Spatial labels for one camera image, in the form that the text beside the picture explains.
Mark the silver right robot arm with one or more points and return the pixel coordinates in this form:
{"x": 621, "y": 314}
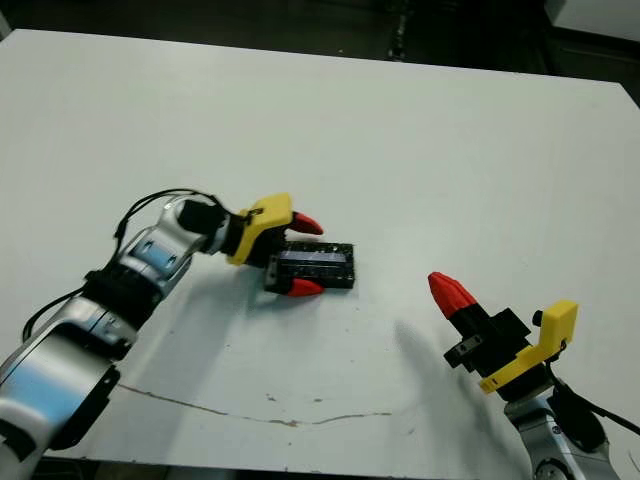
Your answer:
{"x": 540, "y": 432}

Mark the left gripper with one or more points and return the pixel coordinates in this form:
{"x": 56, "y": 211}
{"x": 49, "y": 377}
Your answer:
{"x": 260, "y": 225}

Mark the black camera box lid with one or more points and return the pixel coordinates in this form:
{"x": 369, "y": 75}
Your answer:
{"x": 330, "y": 265}

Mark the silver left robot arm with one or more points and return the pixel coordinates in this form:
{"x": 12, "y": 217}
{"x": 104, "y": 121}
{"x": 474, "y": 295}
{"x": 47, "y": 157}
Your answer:
{"x": 150, "y": 250}

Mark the dark metal stand base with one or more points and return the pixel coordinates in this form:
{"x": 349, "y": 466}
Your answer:
{"x": 397, "y": 42}

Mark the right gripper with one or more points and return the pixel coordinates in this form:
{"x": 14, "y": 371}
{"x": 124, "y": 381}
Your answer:
{"x": 500, "y": 355}

